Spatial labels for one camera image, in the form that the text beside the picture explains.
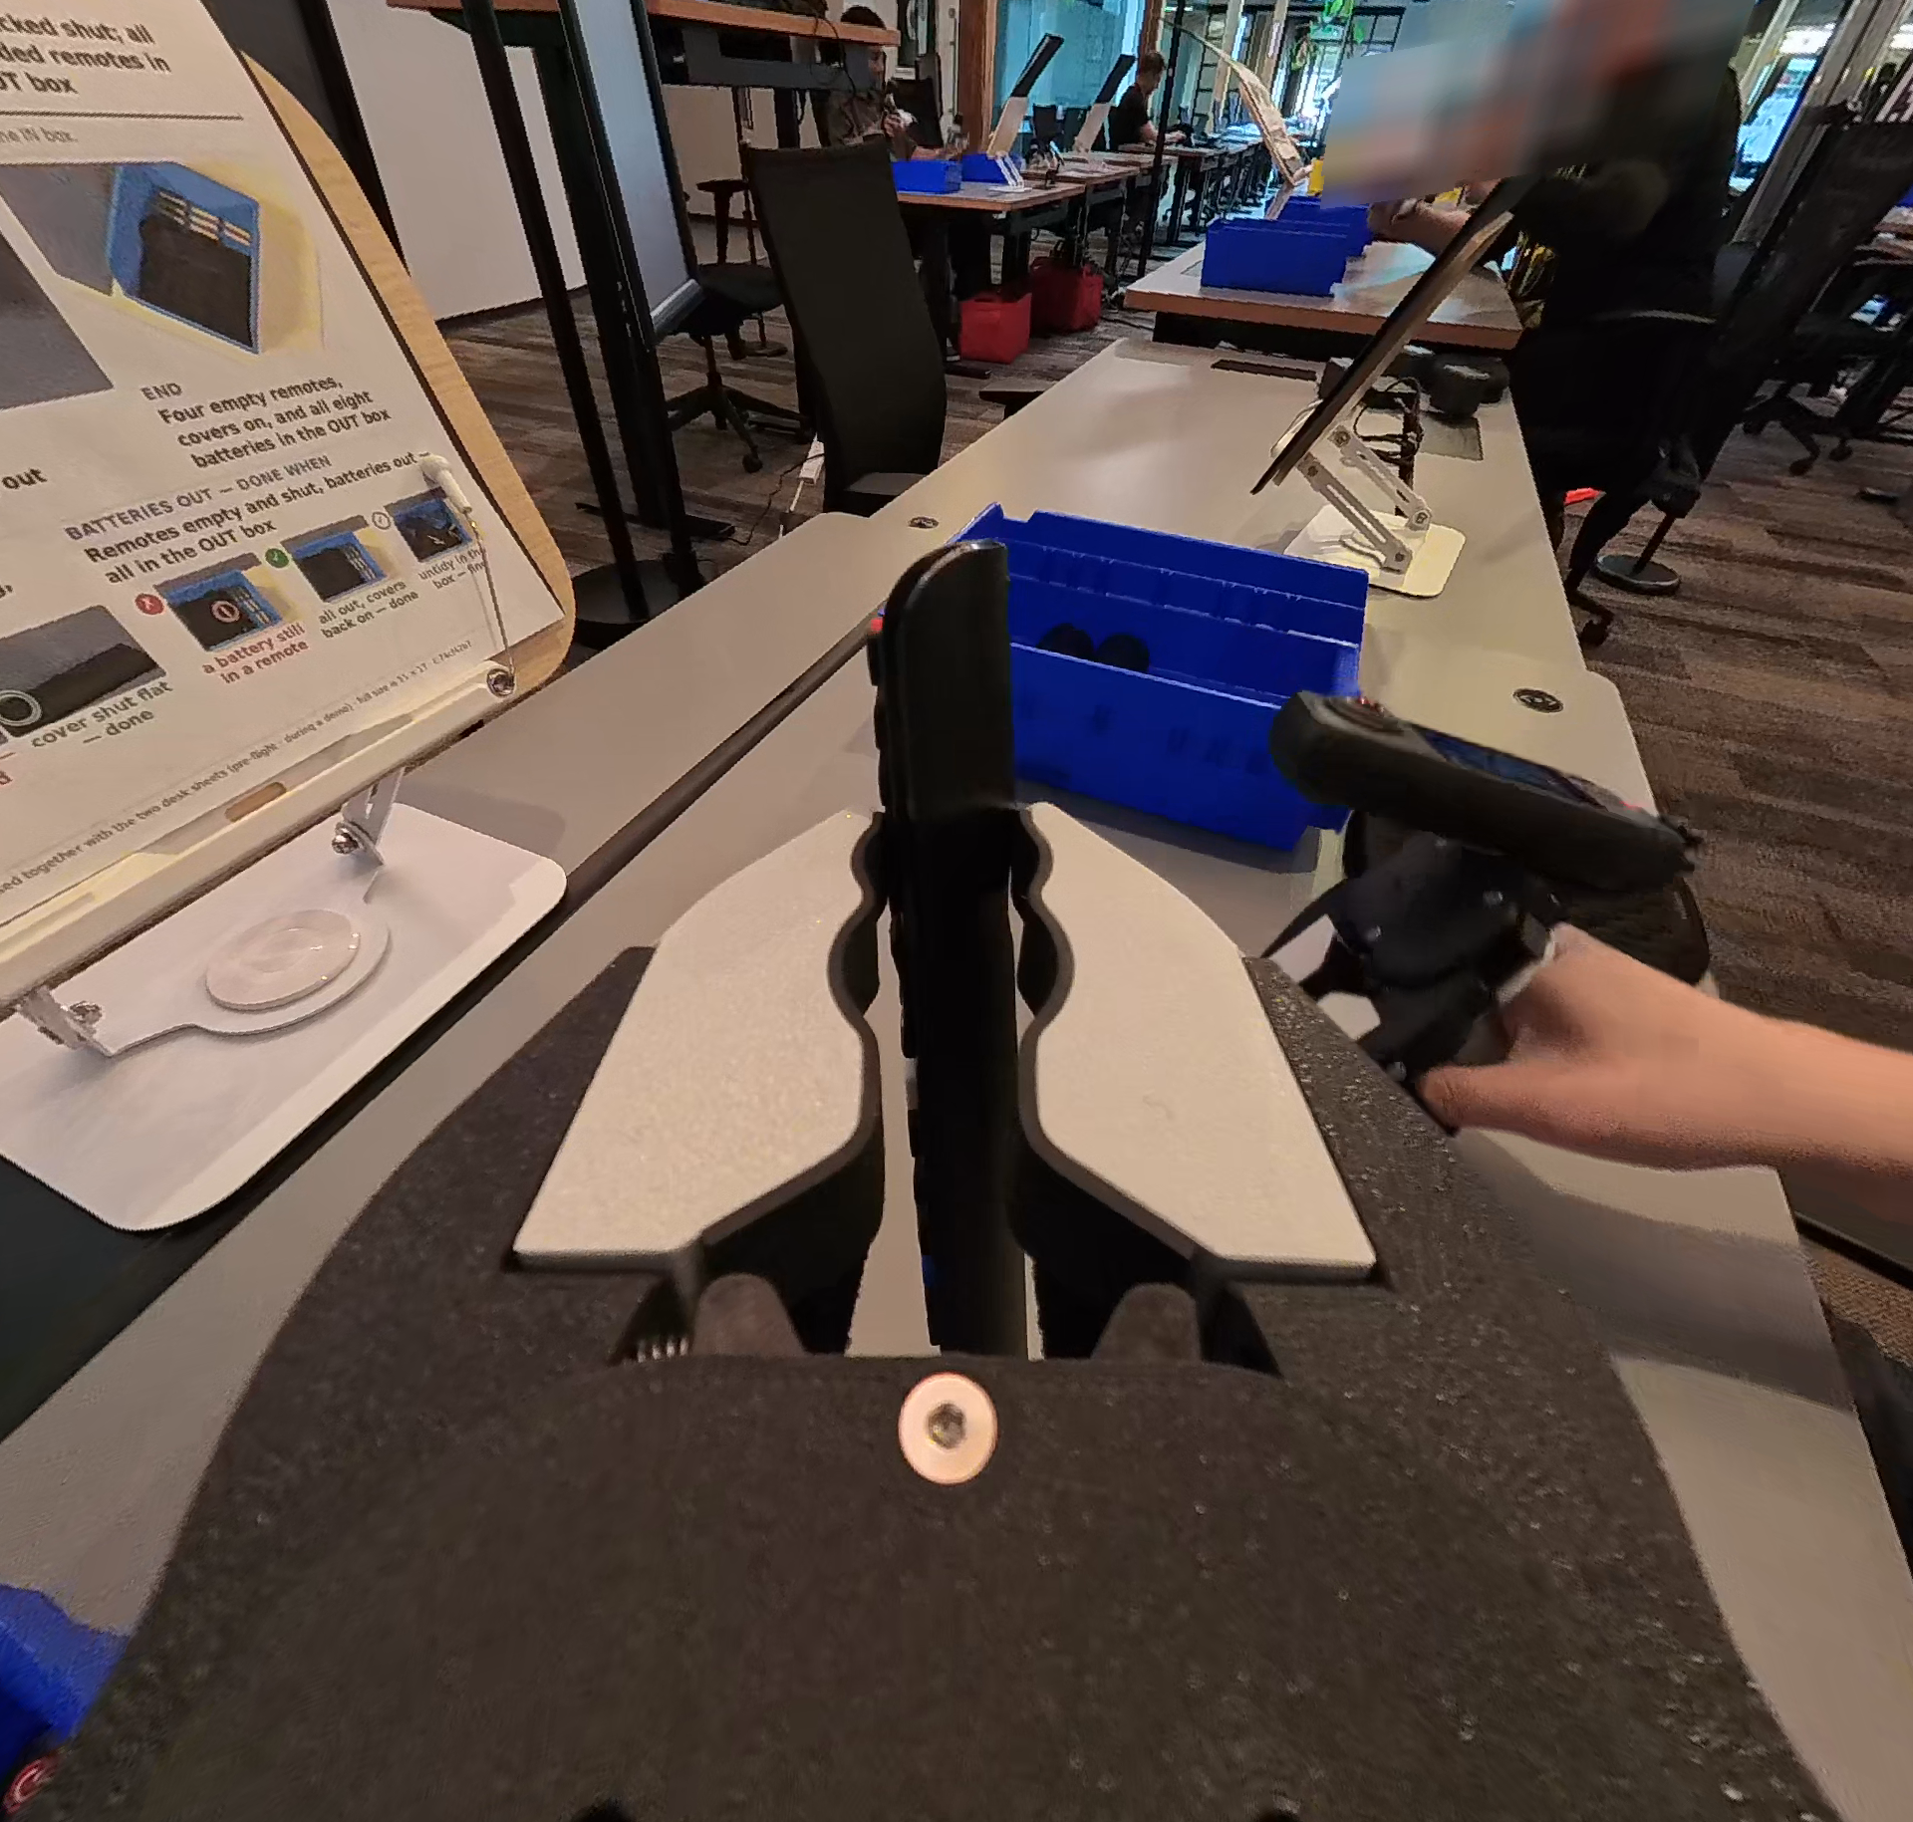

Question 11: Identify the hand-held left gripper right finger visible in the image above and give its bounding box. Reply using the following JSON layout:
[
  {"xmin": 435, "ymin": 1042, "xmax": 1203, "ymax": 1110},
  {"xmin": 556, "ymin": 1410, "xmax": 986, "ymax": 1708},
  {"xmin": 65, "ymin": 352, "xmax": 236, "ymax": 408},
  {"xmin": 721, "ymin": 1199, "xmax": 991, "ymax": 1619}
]
[{"xmin": 1017, "ymin": 804, "xmax": 1378, "ymax": 1357}]

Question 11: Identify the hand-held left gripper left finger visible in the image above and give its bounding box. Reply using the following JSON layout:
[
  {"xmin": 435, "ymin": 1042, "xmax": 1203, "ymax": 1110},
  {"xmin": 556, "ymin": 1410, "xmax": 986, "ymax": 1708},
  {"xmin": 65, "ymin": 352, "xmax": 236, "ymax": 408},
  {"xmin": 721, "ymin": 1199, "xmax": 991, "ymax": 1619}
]
[{"xmin": 513, "ymin": 811, "xmax": 887, "ymax": 1353}]

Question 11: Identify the blue plastic bin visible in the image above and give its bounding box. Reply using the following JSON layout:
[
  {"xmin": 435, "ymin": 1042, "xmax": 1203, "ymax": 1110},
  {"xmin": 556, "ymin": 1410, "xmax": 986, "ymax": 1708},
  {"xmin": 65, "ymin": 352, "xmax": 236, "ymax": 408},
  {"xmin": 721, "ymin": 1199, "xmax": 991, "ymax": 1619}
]
[
  {"xmin": 953, "ymin": 504, "xmax": 1372, "ymax": 855},
  {"xmin": 0, "ymin": 1581, "xmax": 130, "ymax": 1775}
]

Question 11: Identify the person's right hand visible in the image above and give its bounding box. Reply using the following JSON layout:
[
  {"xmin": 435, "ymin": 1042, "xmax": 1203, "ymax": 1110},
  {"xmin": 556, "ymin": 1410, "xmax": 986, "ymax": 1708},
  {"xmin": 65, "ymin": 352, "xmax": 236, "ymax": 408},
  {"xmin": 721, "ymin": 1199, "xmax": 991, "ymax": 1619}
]
[{"xmin": 1410, "ymin": 928, "xmax": 1759, "ymax": 1156}]

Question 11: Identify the metal folding stand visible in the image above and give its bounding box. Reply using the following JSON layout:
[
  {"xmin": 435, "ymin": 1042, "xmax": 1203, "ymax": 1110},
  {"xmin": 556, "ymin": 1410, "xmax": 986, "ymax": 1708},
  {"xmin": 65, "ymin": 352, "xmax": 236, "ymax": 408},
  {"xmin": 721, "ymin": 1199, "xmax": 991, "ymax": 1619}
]
[{"xmin": 1269, "ymin": 414, "xmax": 1469, "ymax": 603}]

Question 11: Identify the instruction sheet on stand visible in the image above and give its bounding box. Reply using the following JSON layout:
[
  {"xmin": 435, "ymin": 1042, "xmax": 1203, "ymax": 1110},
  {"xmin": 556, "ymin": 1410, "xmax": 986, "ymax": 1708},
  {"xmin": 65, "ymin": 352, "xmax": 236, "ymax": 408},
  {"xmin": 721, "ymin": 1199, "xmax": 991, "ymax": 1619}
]
[{"xmin": 236, "ymin": 47, "xmax": 578, "ymax": 751}]

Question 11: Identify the thin black framed board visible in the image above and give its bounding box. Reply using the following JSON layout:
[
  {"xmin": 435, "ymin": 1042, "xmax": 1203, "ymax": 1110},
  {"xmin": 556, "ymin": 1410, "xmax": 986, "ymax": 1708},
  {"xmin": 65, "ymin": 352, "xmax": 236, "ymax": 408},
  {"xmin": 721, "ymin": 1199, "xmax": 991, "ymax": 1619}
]
[{"xmin": 1250, "ymin": 177, "xmax": 1543, "ymax": 497}]

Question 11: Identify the black mesh office chair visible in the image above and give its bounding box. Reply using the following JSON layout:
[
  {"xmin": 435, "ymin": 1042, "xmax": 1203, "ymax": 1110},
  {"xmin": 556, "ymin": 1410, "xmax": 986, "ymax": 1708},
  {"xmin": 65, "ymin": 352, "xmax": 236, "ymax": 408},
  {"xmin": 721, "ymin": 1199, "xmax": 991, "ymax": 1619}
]
[{"xmin": 1555, "ymin": 118, "xmax": 1913, "ymax": 648}]

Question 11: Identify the printed instruction sheet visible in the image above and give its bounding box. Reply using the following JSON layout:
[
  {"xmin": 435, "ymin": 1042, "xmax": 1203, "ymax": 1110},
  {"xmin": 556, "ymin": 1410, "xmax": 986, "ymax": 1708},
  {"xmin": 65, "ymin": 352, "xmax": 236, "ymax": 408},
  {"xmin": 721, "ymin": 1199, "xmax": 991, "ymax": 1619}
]
[{"xmin": 0, "ymin": 0, "xmax": 505, "ymax": 946}]

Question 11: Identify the dark framed panel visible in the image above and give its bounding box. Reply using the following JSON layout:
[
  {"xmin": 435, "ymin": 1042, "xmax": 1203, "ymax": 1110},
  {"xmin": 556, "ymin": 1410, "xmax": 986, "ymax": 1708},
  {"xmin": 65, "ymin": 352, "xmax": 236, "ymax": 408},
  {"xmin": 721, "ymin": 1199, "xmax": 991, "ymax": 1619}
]
[{"xmin": 150, "ymin": 0, "xmax": 401, "ymax": 250}]

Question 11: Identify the black cable bundle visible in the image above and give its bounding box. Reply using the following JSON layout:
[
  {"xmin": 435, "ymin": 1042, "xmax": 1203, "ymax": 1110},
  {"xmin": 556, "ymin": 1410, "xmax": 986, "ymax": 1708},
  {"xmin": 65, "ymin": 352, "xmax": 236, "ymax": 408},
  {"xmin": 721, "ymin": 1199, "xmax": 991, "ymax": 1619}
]
[{"xmin": 1388, "ymin": 354, "xmax": 1513, "ymax": 428}]

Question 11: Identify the grey screen black frame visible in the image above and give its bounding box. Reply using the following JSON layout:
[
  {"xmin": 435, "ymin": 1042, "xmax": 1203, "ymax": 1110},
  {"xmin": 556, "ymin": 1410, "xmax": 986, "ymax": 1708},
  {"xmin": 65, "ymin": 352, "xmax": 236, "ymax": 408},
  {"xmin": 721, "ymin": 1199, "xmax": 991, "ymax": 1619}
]
[{"xmin": 539, "ymin": 0, "xmax": 708, "ymax": 350}]

